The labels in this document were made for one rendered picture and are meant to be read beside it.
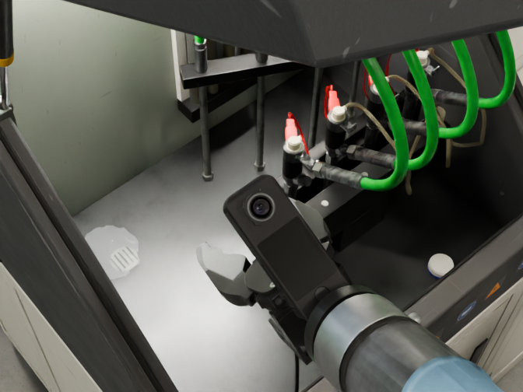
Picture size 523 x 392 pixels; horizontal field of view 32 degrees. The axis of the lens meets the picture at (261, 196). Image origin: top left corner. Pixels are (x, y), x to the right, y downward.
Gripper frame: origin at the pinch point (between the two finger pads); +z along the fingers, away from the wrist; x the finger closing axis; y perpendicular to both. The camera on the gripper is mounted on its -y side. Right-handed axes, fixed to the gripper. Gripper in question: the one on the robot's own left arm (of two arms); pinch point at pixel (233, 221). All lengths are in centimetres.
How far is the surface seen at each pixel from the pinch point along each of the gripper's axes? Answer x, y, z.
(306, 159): 16.7, 16.9, 28.1
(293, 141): 16.7, 14.2, 29.3
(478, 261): 30, 44, 22
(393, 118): 21.3, 6.0, 6.3
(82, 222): -11, 22, 64
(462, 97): 40, 23, 27
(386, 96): 21.8, 3.4, 6.5
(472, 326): 28, 62, 29
